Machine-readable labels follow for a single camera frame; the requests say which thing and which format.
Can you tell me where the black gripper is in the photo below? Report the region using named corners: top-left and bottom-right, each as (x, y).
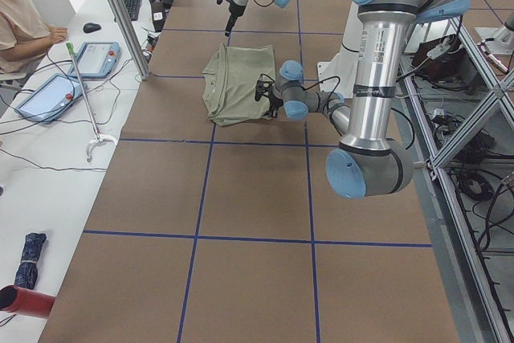
top-left (216, 0), bottom-right (246, 36)
top-left (255, 74), bottom-right (284, 119)

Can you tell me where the olive green long-sleeve shirt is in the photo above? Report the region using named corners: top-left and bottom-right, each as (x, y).
top-left (202, 43), bottom-right (275, 126)

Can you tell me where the person's hand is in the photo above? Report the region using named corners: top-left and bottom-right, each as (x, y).
top-left (49, 27), bottom-right (68, 44)

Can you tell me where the black power adapter box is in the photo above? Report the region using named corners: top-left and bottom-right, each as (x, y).
top-left (151, 0), bottom-right (166, 32)

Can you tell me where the far blue teach pendant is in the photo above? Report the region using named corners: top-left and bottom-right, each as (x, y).
top-left (75, 42), bottom-right (120, 80)

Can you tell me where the blue teach pendant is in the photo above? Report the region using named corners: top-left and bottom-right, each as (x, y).
top-left (75, 42), bottom-right (120, 80)
top-left (14, 74), bottom-right (82, 123)

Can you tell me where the black computer mouse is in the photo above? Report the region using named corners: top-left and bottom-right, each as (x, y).
top-left (83, 22), bottom-right (101, 34)

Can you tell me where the near blue teach pendant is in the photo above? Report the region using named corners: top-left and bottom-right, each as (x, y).
top-left (14, 74), bottom-right (82, 123)

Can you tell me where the seated person beige shirt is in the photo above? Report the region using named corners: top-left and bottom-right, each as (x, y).
top-left (1, 0), bottom-right (58, 74)

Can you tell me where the folded dark blue umbrella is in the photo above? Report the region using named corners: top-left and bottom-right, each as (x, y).
top-left (14, 232), bottom-right (47, 290)

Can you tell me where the red cylinder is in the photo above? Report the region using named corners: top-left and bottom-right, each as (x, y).
top-left (1, 285), bottom-right (55, 319)

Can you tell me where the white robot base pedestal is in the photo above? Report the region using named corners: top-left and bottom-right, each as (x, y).
top-left (316, 0), bottom-right (362, 97)

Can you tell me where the aluminium frame post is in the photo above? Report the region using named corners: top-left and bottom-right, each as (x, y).
top-left (107, 0), bottom-right (150, 80)

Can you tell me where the reacher grabber stick green handle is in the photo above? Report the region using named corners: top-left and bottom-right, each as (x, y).
top-left (65, 41), bottom-right (118, 162)

